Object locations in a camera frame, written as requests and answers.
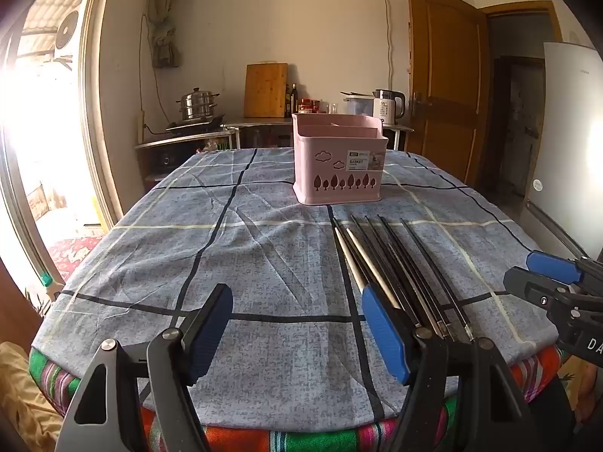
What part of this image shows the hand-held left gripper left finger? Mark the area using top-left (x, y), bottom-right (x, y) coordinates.
top-left (55, 283), bottom-right (235, 452)

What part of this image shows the black wall cable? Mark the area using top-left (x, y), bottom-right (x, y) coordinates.
top-left (139, 13), bottom-right (170, 125)

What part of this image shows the light wooden chopstick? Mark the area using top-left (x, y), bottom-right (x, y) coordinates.
top-left (347, 229), bottom-right (404, 312)
top-left (334, 227), bottom-right (369, 293)

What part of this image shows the wooden door frame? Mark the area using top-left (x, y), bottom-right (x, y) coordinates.
top-left (478, 1), bottom-right (563, 199)

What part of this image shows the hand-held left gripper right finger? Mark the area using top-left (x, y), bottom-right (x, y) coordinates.
top-left (361, 284), bottom-right (538, 452)

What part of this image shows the yellow cloth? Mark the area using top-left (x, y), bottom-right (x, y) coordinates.
top-left (0, 341), bottom-right (64, 452)

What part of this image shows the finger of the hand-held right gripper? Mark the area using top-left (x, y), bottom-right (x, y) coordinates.
top-left (503, 266), bottom-right (585, 314)
top-left (526, 249), bottom-right (603, 288)

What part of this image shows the red patterned rug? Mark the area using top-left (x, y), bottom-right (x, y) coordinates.
top-left (44, 235), bottom-right (102, 283)

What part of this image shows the tied beige curtain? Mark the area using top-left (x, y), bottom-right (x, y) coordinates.
top-left (148, 0), bottom-right (182, 69)

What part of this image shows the bunch of black chopsticks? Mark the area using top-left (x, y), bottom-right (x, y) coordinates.
top-left (351, 215), bottom-right (474, 342)

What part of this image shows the black induction cooker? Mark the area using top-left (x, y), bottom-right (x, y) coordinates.
top-left (165, 114), bottom-right (226, 133)

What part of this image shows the white window frame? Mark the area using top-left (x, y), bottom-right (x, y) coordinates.
top-left (0, 0), bottom-right (118, 293)

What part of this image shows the outdoor air conditioner unit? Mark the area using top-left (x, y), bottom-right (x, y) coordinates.
top-left (52, 9), bottom-right (81, 50)

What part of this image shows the clear plastic storage container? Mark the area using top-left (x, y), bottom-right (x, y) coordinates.
top-left (343, 92), bottom-right (378, 116)

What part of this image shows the steel steamer pot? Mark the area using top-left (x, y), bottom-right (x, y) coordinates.
top-left (176, 87), bottom-right (220, 122)

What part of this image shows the pink plastic utensil basket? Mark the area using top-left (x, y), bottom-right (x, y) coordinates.
top-left (291, 113), bottom-right (389, 206)

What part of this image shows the white electric kettle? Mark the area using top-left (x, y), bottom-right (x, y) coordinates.
top-left (373, 89), bottom-right (407, 125)

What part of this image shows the wooden door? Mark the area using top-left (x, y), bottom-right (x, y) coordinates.
top-left (406, 0), bottom-right (491, 184)

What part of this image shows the steel kitchen table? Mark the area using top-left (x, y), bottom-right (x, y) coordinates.
top-left (221, 117), bottom-right (415, 151)

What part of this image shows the wooden cutting board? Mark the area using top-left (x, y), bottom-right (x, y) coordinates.
top-left (243, 63), bottom-right (288, 119)

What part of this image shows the steel shelf unit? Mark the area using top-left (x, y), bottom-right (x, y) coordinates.
top-left (134, 129), bottom-right (236, 184)

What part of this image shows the white refrigerator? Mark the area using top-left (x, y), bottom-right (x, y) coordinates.
top-left (523, 41), bottom-right (603, 257)

